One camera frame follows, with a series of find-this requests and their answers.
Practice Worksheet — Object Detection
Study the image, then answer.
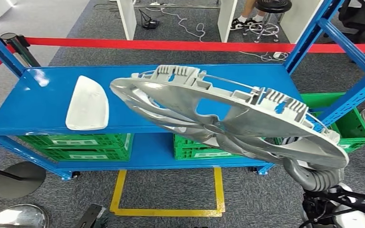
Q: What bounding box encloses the white desk side panel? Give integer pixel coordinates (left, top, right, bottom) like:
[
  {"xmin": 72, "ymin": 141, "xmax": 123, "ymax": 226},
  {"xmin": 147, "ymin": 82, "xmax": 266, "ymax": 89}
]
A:
[{"xmin": 279, "ymin": 0, "xmax": 325, "ymax": 45}]

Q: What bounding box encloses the black round stool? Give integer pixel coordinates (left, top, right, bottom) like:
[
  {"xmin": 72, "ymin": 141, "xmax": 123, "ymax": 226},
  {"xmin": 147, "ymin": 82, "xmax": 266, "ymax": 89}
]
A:
[{"xmin": 243, "ymin": 0, "xmax": 293, "ymax": 43}]

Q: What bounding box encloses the white plastic cover part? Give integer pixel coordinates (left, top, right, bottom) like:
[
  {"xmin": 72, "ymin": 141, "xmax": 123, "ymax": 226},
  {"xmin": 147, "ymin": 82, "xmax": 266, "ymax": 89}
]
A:
[{"xmin": 65, "ymin": 75, "xmax": 110, "ymax": 131}]

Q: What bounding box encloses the white floor cable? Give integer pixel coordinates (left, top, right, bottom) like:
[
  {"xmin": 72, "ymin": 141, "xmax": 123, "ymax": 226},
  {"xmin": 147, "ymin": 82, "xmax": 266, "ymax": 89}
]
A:
[
  {"xmin": 144, "ymin": 6, "xmax": 227, "ymax": 43},
  {"xmin": 239, "ymin": 50, "xmax": 289, "ymax": 62}
]

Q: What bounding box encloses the blue metal shelf rack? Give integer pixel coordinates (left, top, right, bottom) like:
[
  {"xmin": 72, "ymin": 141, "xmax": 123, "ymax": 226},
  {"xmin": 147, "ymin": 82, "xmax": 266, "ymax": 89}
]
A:
[{"xmin": 0, "ymin": 0, "xmax": 365, "ymax": 181}]

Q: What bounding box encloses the grey plastic wheel hubcap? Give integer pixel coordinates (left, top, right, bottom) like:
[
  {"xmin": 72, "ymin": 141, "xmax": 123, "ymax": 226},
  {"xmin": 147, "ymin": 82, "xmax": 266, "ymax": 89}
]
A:
[{"xmin": 110, "ymin": 64, "xmax": 350, "ymax": 171}]

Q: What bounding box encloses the green plastic crate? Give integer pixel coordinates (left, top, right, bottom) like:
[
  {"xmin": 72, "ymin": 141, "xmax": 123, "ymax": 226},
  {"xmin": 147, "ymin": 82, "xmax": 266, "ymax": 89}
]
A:
[
  {"xmin": 274, "ymin": 92, "xmax": 365, "ymax": 154},
  {"xmin": 173, "ymin": 133, "xmax": 249, "ymax": 161},
  {"xmin": 18, "ymin": 133, "xmax": 134, "ymax": 149},
  {"xmin": 36, "ymin": 146, "xmax": 132, "ymax": 162}
]

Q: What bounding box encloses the person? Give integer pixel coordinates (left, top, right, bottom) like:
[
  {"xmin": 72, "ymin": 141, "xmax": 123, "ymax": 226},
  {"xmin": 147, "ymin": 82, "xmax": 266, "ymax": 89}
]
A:
[{"xmin": 231, "ymin": 0, "xmax": 267, "ymax": 31}]

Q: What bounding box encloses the small black router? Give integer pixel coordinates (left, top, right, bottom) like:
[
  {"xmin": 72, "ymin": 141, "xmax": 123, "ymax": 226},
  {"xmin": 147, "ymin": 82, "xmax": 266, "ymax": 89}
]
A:
[{"xmin": 138, "ymin": 9, "xmax": 160, "ymax": 30}]

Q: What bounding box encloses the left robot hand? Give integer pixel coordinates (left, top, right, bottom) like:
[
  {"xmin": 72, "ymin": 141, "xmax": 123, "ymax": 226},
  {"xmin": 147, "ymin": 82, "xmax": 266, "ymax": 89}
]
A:
[{"xmin": 77, "ymin": 204, "xmax": 109, "ymax": 228}]

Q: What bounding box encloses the black stanchion post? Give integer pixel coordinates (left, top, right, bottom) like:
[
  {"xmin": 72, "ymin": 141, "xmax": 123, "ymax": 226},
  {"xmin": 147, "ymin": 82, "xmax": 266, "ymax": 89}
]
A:
[{"xmin": 0, "ymin": 32, "xmax": 41, "ymax": 67}]

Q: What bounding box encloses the white desk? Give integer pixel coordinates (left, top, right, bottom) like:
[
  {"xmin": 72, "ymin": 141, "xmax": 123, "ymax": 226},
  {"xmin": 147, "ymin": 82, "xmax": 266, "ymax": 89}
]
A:
[{"xmin": 116, "ymin": 0, "xmax": 238, "ymax": 43}]

